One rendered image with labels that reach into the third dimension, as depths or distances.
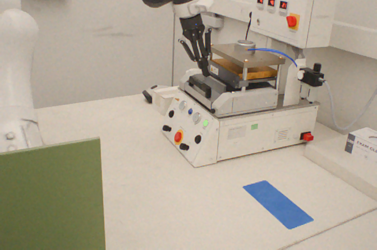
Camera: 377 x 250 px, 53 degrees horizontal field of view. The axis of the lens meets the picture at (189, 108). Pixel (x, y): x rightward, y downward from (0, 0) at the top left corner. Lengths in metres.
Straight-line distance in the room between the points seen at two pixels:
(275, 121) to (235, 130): 0.18
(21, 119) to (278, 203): 0.77
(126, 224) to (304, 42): 0.86
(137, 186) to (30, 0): 1.67
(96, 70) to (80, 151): 2.01
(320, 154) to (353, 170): 0.13
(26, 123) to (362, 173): 1.05
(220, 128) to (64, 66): 1.64
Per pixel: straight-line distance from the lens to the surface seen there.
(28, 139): 0.92
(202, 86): 1.38
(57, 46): 2.70
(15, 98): 0.97
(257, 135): 1.43
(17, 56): 1.00
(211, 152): 1.34
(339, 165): 1.42
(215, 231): 1.09
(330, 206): 1.28
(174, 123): 1.52
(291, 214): 1.20
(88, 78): 2.81
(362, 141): 1.48
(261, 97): 1.38
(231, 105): 1.31
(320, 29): 1.46
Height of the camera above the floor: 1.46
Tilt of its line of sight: 23 degrees down
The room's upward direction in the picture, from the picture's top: 3 degrees clockwise
